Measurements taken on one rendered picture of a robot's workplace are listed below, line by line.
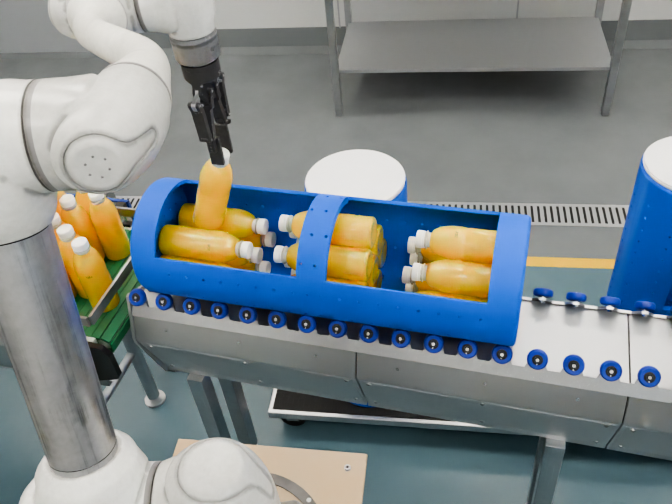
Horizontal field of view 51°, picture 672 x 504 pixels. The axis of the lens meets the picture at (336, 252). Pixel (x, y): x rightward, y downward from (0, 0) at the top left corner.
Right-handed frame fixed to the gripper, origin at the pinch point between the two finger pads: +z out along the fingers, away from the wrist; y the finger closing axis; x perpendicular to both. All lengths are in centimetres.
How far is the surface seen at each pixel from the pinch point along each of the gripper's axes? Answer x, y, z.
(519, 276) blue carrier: -65, -11, 17
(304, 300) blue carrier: -20.9, -16.0, 27.8
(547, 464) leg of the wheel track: -78, -12, 82
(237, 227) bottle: 1.0, 0.8, 24.5
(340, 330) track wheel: -27, -13, 40
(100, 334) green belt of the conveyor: 34, -21, 47
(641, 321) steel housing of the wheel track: -94, 7, 44
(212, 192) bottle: 2.5, -3.7, 10.5
